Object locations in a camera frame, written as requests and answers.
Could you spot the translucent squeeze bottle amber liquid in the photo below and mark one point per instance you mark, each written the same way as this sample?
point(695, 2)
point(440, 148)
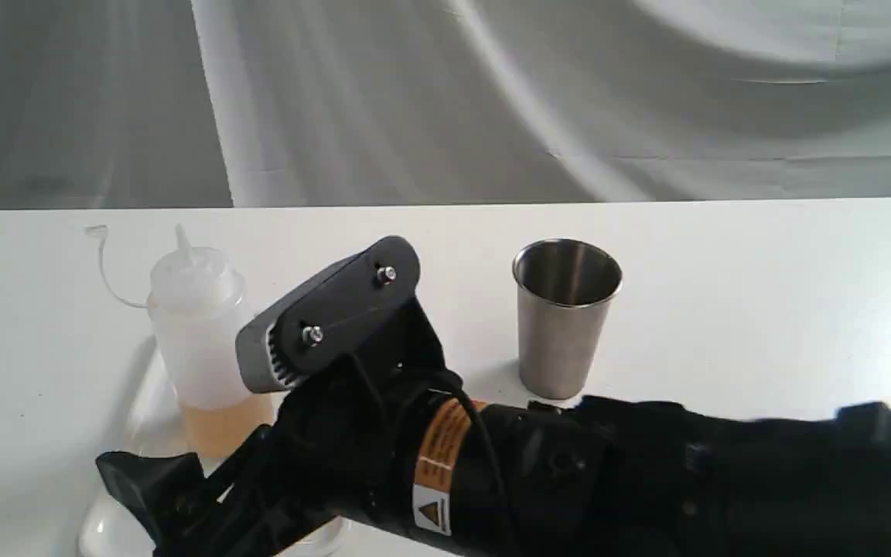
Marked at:
point(197, 304)

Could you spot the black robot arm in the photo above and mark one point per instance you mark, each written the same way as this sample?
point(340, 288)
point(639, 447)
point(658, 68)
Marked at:
point(617, 478)

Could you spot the white rectangular plastic tray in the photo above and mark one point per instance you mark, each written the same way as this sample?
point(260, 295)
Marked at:
point(154, 428)

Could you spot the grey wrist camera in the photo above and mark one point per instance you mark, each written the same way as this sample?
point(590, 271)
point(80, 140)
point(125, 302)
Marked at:
point(330, 314)

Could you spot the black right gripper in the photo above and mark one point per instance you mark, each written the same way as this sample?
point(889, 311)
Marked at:
point(345, 443)

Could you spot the stainless steel cup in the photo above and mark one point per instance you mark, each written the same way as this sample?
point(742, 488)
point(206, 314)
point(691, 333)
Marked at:
point(564, 287)

